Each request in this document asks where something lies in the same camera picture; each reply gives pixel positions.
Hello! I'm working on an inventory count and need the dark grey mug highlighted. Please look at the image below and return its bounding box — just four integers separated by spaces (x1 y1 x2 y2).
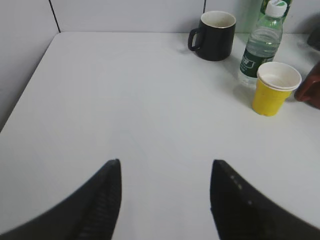
307 22 320 51

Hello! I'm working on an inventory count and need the black ceramic mug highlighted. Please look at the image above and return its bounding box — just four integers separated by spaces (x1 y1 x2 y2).
187 10 237 62

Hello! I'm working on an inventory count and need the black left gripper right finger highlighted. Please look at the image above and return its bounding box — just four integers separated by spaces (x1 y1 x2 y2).
210 159 320 240

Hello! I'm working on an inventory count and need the clear water bottle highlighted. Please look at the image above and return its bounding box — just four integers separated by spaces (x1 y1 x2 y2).
238 0 283 89

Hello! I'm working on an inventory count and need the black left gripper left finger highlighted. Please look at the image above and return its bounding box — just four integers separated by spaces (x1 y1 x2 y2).
0 159 122 240

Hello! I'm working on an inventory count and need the yellow paper cup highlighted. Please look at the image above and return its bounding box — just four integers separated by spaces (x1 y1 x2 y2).
252 61 302 117

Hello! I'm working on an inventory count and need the red ceramic mug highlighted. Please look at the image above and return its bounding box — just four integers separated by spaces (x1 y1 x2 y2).
294 61 320 109

